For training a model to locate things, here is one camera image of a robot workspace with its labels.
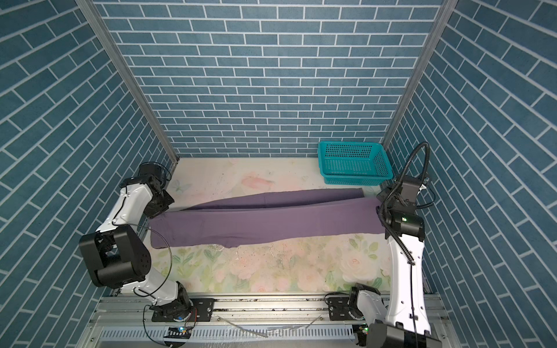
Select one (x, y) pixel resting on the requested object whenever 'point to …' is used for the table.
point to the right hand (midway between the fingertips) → (398, 191)
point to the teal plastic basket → (357, 164)
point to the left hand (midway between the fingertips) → (168, 206)
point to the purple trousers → (326, 213)
